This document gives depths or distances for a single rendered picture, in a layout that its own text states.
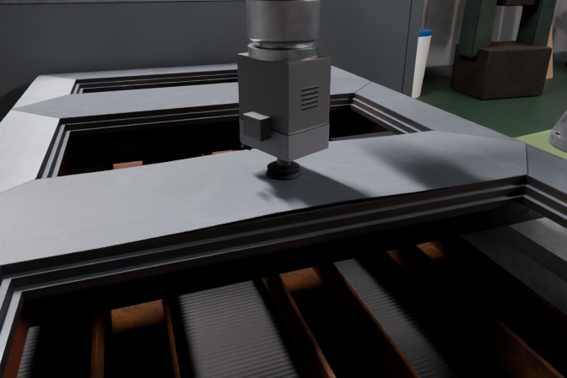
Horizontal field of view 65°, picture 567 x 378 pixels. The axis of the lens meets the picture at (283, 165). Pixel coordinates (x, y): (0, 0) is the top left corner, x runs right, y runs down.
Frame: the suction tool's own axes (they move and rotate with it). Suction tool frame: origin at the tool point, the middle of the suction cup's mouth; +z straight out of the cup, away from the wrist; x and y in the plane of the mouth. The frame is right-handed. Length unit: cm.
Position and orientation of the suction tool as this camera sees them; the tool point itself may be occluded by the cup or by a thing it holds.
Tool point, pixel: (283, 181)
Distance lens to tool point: 53.3
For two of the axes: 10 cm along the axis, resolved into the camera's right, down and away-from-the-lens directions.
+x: 7.4, -2.6, 6.2
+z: 0.0, 9.2, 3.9
